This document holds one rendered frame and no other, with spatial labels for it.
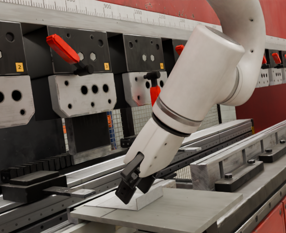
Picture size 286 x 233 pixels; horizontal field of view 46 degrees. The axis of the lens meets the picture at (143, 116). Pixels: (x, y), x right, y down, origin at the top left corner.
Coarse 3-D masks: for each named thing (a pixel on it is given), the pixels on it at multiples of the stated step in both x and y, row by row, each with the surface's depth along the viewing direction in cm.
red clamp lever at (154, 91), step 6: (150, 72) 77; (156, 72) 76; (144, 78) 79; (150, 78) 77; (156, 78) 76; (156, 84) 77; (150, 90) 77; (156, 90) 77; (150, 96) 78; (156, 96) 77
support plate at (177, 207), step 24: (168, 192) 67; (192, 192) 65; (216, 192) 63; (72, 216) 62; (96, 216) 58; (120, 216) 57; (144, 216) 55; (168, 216) 54; (192, 216) 52; (216, 216) 52
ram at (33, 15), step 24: (120, 0) 75; (144, 0) 82; (168, 0) 90; (192, 0) 101; (264, 0) 153; (24, 24) 56; (48, 24) 59; (72, 24) 64; (96, 24) 69; (120, 24) 74; (144, 24) 81; (216, 24) 112
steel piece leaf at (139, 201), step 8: (152, 192) 62; (160, 192) 65; (112, 200) 66; (120, 200) 65; (136, 200) 58; (144, 200) 60; (152, 200) 62; (120, 208) 60; (128, 208) 60; (136, 208) 59
